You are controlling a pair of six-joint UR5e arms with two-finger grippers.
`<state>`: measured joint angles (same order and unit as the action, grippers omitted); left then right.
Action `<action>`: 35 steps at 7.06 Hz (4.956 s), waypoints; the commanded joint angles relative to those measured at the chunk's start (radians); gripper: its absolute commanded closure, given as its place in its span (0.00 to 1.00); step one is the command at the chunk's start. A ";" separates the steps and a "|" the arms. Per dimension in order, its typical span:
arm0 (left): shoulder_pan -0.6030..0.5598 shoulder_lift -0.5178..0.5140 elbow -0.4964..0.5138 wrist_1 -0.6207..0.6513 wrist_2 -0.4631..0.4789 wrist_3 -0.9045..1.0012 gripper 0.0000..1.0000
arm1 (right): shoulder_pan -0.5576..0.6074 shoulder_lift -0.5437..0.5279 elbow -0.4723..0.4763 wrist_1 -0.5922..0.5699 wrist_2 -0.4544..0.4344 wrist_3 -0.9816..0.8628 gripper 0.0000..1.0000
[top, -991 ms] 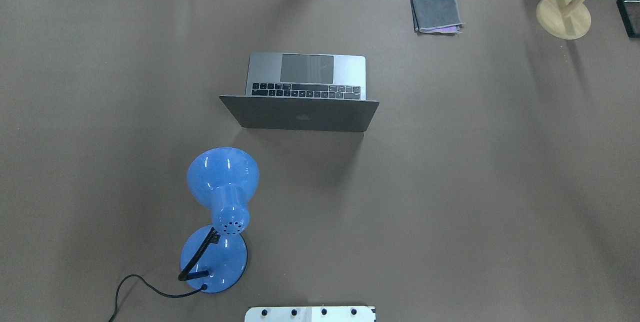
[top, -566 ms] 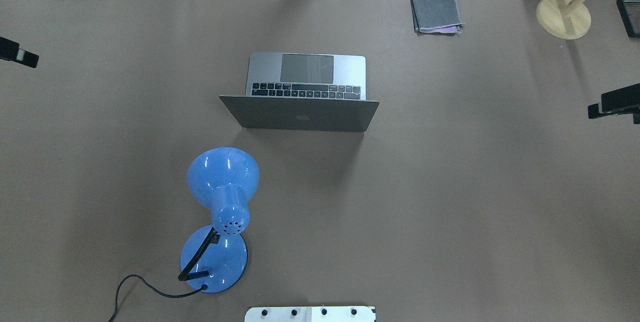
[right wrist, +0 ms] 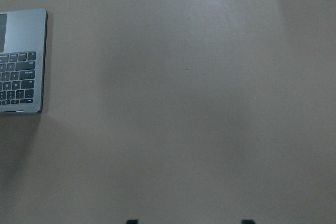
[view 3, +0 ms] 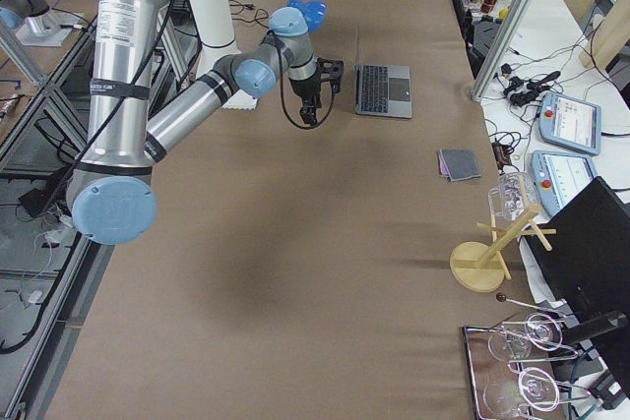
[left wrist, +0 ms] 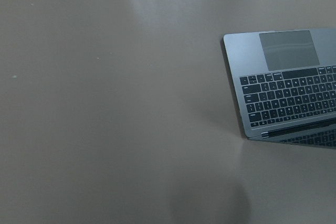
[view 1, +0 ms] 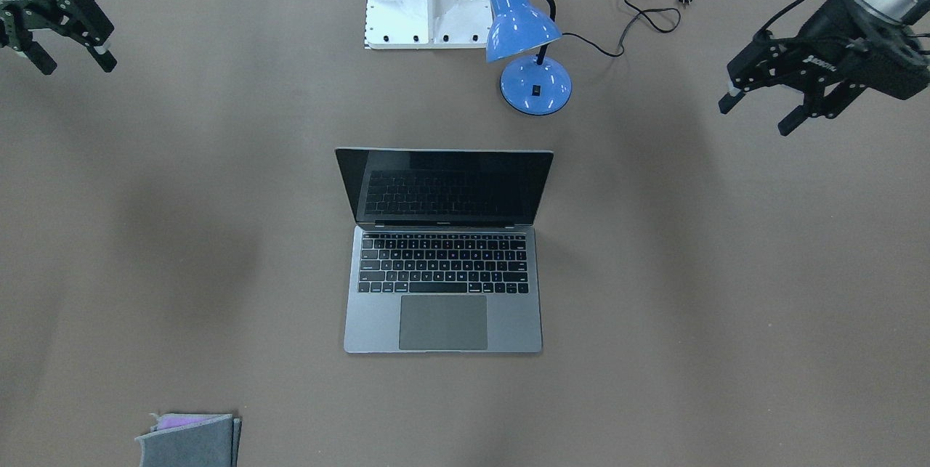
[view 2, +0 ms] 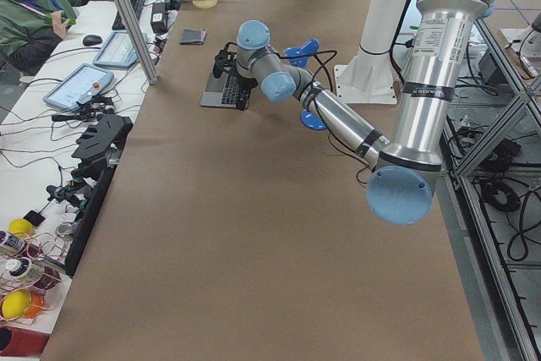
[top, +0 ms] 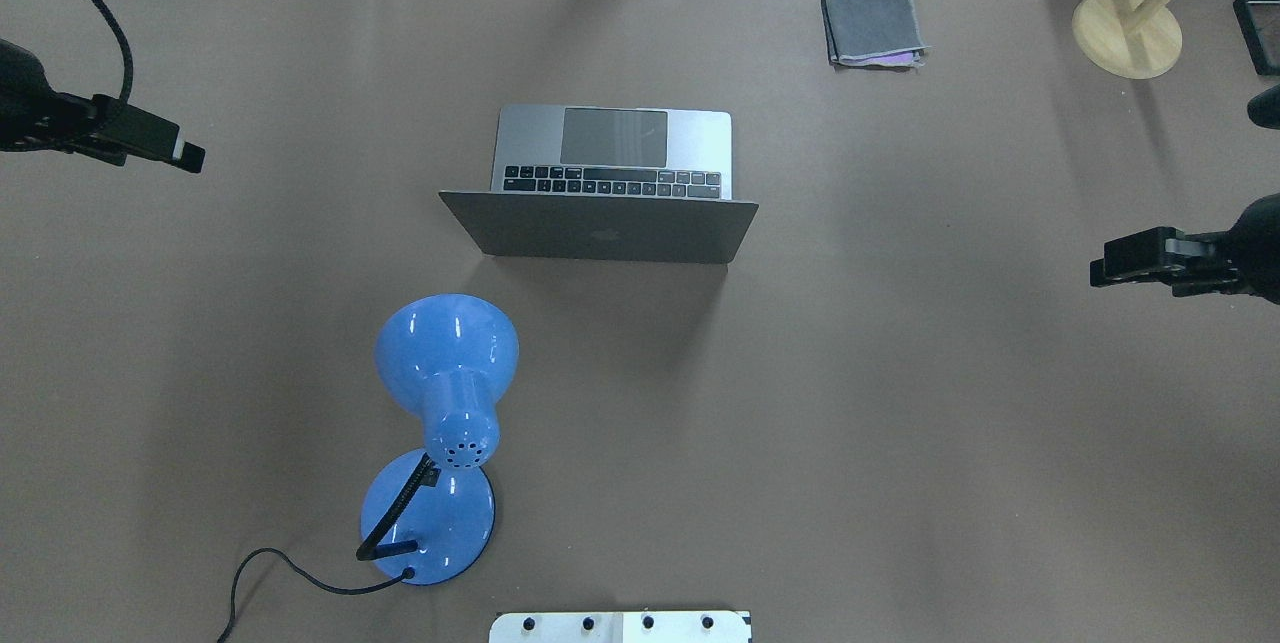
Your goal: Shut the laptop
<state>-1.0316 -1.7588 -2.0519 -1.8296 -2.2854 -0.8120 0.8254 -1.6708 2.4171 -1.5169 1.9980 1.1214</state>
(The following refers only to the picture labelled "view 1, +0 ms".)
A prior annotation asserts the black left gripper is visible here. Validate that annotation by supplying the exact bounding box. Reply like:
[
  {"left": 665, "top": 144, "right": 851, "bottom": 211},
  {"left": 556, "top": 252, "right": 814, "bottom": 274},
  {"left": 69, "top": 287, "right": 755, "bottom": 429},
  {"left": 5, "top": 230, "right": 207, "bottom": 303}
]
[{"left": 719, "top": 0, "right": 928, "bottom": 137}]

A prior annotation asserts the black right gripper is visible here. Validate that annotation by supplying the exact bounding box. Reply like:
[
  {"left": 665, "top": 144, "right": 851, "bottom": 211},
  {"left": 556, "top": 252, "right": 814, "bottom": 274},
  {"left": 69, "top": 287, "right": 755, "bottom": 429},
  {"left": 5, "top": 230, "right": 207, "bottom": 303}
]
[{"left": 1, "top": 0, "right": 117, "bottom": 76}]

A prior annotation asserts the grey laptop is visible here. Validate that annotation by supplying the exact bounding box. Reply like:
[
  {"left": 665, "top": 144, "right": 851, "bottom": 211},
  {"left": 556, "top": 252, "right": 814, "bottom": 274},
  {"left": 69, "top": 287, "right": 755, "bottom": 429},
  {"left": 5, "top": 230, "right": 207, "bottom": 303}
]
[{"left": 334, "top": 147, "right": 554, "bottom": 354}]

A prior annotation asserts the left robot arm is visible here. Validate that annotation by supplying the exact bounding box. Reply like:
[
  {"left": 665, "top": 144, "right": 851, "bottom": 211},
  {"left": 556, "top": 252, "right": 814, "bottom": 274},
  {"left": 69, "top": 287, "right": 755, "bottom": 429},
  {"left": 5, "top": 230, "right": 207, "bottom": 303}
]
[{"left": 719, "top": 0, "right": 929, "bottom": 136}]

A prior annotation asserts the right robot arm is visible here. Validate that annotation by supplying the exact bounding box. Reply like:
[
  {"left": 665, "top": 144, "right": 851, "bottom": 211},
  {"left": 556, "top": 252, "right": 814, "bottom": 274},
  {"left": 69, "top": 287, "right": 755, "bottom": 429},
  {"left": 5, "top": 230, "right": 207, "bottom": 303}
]
[{"left": 1, "top": 0, "right": 117, "bottom": 76}]

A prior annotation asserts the blue desk lamp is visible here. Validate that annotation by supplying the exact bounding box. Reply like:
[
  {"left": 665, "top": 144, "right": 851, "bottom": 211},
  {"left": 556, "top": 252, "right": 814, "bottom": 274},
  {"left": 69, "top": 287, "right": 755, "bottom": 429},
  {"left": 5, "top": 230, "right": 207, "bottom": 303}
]
[{"left": 485, "top": 0, "right": 573, "bottom": 116}]

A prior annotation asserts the folded grey cloth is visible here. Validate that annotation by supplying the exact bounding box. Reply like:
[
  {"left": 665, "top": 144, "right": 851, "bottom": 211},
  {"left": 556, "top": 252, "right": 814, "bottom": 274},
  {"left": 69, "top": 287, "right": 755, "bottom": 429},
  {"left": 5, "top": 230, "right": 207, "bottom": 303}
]
[{"left": 135, "top": 413, "right": 242, "bottom": 466}]

